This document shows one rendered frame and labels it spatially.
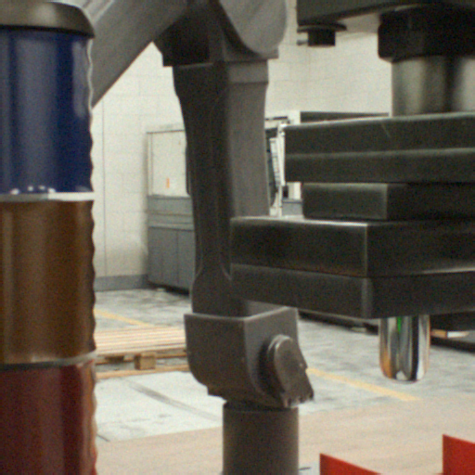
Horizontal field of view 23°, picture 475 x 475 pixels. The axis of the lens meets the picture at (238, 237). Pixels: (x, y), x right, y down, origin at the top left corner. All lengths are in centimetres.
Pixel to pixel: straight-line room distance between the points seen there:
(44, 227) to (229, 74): 64
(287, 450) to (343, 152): 47
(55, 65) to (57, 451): 8
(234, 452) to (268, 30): 33
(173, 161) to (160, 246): 89
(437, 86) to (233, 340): 43
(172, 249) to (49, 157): 1132
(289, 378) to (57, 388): 67
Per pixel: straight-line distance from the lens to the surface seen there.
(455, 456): 92
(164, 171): 1175
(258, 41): 88
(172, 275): 1158
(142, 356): 697
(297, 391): 93
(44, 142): 25
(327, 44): 53
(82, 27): 26
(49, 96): 25
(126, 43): 82
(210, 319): 91
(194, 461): 109
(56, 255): 25
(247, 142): 90
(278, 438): 94
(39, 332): 25
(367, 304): 44
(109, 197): 1207
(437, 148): 46
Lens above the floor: 116
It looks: 3 degrees down
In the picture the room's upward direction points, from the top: straight up
